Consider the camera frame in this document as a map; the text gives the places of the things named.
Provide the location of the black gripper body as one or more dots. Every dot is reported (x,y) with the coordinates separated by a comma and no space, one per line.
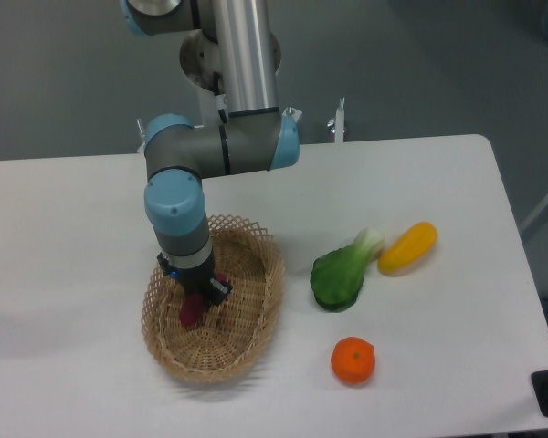
(201,279)

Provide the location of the purple sweet potato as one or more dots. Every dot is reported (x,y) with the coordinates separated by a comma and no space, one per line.
(198,299)

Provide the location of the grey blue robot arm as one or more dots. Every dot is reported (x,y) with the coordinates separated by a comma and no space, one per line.
(251,135)

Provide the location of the woven wicker basket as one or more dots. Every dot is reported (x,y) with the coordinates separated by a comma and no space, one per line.
(229,339)

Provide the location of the green bok choy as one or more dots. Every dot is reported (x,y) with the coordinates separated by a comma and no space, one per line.
(337,277)

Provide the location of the orange tangerine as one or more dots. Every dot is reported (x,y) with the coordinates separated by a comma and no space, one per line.
(353,360)

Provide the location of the yellow corn cob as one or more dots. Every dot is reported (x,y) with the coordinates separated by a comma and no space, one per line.
(411,247)

